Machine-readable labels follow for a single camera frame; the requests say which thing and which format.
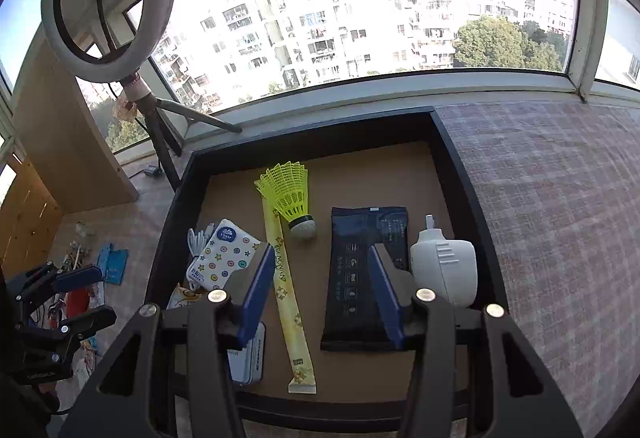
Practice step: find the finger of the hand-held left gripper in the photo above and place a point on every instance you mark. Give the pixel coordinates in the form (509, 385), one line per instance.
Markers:
(90, 318)
(80, 277)

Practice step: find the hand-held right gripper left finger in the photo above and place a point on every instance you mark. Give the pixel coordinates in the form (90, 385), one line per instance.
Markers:
(257, 298)

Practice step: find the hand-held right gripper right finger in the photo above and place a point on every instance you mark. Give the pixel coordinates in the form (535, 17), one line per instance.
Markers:
(387, 303)

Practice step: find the black tray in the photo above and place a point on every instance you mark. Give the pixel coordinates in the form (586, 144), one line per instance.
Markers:
(320, 133)

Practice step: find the wooden sticks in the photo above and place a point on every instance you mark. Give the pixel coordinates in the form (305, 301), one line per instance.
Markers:
(75, 260)

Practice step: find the red packet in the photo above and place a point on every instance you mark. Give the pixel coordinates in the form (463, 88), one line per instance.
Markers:
(75, 303)

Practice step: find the long yellow flowered packet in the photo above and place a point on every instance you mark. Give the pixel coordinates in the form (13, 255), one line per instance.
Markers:
(287, 298)

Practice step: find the blue plastic hinge piece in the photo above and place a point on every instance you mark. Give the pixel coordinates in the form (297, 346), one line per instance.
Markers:
(115, 265)

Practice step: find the black wet wipes packet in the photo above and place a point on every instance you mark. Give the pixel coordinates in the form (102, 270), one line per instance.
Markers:
(350, 278)

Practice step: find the white tissue pack with stars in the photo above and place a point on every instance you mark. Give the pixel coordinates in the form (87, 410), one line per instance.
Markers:
(225, 253)

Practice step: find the white plastic spray device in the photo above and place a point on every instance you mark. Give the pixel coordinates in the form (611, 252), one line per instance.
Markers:
(450, 263)

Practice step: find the yellow plastic shuttlecock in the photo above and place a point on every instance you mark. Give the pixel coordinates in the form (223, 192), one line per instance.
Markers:
(290, 188)

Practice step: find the small black adapter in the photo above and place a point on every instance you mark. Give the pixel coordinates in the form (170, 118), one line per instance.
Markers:
(152, 170)

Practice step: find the black tripod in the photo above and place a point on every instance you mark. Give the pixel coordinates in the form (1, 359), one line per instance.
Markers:
(162, 138)

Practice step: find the crumpled brown plastic wrap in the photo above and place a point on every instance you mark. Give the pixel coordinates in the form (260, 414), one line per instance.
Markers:
(125, 110)

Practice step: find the green tree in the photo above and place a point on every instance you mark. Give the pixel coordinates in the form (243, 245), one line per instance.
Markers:
(495, 43)

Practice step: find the white window frame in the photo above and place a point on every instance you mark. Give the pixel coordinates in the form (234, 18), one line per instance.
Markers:
(590, 18)

